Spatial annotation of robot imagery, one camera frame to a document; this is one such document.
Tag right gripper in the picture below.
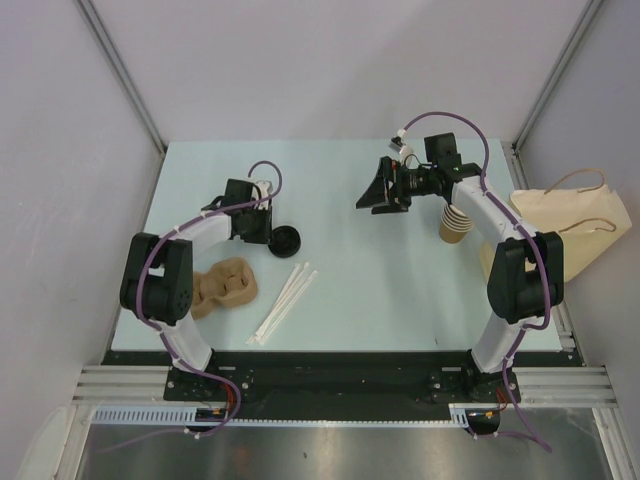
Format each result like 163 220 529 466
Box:
357 156 438 215

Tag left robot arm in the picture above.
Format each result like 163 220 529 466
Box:
119 179 279 400

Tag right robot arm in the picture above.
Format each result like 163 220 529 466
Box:
356 130 564 401

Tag kraft paper takeout bag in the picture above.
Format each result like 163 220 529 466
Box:
509 168 632 282

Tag white wrapped straw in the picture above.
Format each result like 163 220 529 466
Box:
249 264 314 346
246 262 310 345
257 269 320 346

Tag brown pulp cup carrier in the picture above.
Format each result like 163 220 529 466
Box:
191 257 258 320

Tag stack of paper cups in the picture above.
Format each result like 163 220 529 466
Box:
439 204 474 244

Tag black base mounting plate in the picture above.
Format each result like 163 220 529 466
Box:
102 351 582 422

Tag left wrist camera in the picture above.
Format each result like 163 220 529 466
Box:
249 180 273 202

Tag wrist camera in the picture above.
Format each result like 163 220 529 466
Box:
249 180 273 202
390 129 414 161

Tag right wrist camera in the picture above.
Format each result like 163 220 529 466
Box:
390 129 414 161

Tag white slotted cable duct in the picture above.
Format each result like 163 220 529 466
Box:
92 406 469 429

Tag aluminium frame rail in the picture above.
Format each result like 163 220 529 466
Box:
72 365 617 408

